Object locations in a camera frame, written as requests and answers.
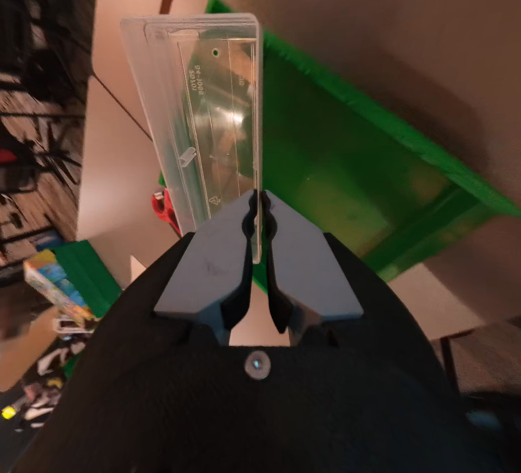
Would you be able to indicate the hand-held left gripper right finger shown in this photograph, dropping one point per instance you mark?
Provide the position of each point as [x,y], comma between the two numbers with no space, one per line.
[309,273]

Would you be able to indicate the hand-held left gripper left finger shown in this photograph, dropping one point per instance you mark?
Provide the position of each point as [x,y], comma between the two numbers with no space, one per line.
[203,269]

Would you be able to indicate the clear plastic drawer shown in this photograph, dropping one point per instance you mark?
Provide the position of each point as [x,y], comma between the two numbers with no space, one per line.
[211,106]

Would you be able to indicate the red plastic clamp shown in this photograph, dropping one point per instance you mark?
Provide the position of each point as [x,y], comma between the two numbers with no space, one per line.
[163,208]

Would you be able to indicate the large green plastic bin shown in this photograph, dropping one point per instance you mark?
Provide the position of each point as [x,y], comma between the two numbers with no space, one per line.
[325,163]

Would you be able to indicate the colourful printed cardboard box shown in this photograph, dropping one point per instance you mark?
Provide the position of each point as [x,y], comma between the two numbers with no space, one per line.
[55,281]

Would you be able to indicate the small yellow object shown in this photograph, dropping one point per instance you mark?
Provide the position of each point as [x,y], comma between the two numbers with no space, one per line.
[8,412]

